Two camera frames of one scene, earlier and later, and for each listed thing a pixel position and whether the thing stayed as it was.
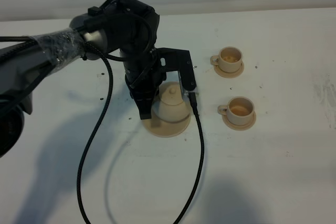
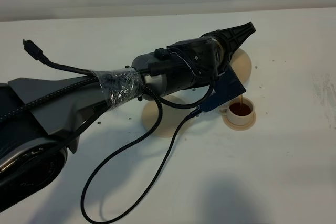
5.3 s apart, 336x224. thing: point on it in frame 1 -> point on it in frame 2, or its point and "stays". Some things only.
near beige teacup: (240, 110) stays
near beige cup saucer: (239, 127) stays
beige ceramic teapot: (169, 106) -> (242, 64)
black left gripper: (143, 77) -> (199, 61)
